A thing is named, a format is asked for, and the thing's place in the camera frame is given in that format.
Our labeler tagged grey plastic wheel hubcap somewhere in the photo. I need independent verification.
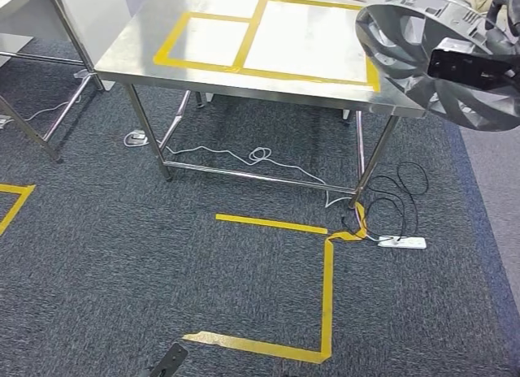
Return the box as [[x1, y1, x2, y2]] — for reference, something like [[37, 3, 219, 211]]
[[355, 0, 520, 133]]

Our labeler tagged white power strip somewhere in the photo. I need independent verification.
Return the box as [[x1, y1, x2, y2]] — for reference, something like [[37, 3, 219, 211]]
[[377, 236, 427, 251]]

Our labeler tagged stainless steel table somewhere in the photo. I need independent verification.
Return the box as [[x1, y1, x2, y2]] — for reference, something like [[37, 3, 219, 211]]
[[0, 0, 106, 163]]

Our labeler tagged white socket adaptor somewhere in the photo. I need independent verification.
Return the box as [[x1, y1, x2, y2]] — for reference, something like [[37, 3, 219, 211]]
[[122, 129, 149, 149]]

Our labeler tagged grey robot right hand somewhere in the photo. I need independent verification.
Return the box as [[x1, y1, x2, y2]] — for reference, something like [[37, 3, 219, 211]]
[[485, 0, 520, 57]]

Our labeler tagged stainless steel workbench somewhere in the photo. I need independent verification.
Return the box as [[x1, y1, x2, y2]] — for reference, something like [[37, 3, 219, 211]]
[[94, 0, 427, 210]]

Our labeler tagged coiled white floor cable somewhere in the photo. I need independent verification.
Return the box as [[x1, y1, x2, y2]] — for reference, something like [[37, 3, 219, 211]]
[[162, 144, 352, 210]]

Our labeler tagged yellow workbench tape outline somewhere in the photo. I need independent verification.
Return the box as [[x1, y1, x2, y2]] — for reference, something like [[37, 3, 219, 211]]
[[152, 0, 381, 94]]

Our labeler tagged yellow floor tape square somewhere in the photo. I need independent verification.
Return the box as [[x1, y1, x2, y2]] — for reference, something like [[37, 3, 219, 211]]
[[181, 201, 368, 365], [0, 183, 37, 238]]

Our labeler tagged white cable with plug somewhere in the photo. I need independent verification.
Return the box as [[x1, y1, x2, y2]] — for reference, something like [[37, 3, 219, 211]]
[[0, 70, 92, 129]]

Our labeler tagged looped black floor cable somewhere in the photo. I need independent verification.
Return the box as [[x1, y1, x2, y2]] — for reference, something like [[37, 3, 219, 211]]
[[340, 160, 430, 244]]

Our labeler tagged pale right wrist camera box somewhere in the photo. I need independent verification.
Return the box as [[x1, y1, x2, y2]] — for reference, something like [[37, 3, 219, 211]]
[[433, 37, 491, 57]]

